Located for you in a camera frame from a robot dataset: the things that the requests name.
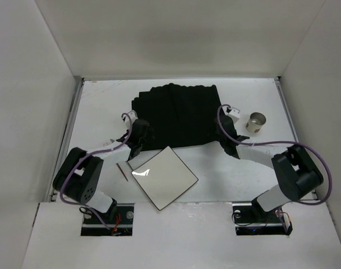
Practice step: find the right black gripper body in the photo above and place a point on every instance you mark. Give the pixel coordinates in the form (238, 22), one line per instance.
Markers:
(225, 130)

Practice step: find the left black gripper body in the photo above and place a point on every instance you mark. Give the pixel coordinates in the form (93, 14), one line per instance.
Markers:
(144, 131)

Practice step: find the black cloth placemat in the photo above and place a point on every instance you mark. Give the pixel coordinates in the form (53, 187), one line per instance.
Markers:
(180, 116)

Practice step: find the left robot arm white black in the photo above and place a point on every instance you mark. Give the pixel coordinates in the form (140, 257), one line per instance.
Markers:
(77, 179)

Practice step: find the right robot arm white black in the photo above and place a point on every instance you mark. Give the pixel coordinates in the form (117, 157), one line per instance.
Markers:
(295, 171)

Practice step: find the metal cup with paper sleeve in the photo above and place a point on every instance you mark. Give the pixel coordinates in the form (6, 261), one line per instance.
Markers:
(255, 122)

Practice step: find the copper fork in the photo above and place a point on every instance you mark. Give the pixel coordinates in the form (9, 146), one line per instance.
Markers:
(122, 172)

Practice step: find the square white plate black rim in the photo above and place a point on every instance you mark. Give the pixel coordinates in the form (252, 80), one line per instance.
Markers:
(164, 178)

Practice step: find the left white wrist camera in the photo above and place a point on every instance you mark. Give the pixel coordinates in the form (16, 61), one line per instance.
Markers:
(130, 116)

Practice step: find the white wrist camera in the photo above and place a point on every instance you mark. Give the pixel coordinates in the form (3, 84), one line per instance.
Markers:
(130, 116)
(234, 114)

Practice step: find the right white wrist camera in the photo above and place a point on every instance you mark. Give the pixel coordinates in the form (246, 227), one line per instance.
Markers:
(234, 114)

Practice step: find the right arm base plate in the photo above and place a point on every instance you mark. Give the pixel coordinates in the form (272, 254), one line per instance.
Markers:
(249, 223)

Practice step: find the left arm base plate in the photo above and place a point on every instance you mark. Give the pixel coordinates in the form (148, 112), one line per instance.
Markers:
(119, 221)

